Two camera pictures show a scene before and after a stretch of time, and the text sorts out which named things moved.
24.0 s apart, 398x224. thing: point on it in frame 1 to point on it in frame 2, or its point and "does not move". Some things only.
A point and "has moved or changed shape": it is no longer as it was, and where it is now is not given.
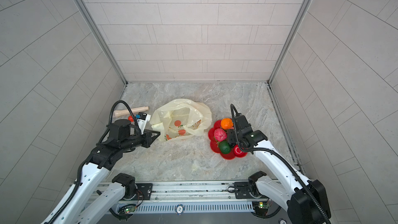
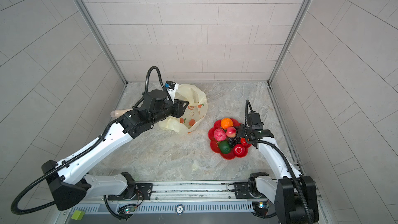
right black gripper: [230, 134] to [241, 128]
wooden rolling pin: [136, 109] does not move
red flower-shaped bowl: [236, 152] does not move
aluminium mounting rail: [189, 191] does not move
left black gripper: [148, 138] to [178, 107]
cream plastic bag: [181, 118] has moved or changed shape
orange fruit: [226, 123] does not move
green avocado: [224, 147] does not move
